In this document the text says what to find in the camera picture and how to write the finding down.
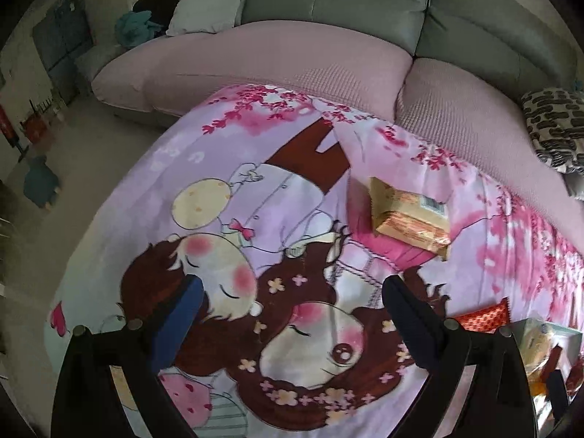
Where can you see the dark clothing pile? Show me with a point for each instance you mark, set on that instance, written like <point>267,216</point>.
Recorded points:
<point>157,2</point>

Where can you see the blue stool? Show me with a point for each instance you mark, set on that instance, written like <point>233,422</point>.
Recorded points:
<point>41,180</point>

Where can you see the red fire extinguisher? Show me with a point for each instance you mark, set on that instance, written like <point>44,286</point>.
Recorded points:
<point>5,123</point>

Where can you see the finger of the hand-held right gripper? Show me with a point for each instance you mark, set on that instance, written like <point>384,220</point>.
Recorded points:
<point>557,394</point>

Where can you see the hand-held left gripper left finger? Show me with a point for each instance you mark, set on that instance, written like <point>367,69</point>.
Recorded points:
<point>175,324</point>

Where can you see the grey-green sofa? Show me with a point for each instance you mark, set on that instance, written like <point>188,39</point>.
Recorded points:
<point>273,54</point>
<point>342,4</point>

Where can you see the golden snack packet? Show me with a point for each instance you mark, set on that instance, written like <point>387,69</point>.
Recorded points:
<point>410,223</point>

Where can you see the red snack packet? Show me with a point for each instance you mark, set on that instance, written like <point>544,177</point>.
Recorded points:
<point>486,317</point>

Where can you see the teal cloth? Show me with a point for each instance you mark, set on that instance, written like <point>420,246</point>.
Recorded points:
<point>134,27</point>

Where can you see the red floor item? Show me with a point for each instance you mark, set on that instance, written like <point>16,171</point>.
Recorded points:
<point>34,130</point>

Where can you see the grey cushion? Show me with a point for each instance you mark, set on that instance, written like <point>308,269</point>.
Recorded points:
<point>576,185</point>

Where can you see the dark cabinet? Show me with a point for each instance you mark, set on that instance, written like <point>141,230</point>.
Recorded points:
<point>59,41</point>

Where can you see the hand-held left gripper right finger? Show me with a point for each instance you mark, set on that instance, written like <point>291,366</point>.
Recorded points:
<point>410,319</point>

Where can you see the white box with teal rim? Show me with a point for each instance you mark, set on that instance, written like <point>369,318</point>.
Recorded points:
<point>534,351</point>

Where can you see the pale grey pillow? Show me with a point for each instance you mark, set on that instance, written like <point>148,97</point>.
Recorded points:
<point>207,4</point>

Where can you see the black and white patterned pillow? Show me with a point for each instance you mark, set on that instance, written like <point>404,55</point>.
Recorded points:
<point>552,123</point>

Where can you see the printed cartoon blanket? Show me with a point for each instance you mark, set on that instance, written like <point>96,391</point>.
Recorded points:
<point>283,200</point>

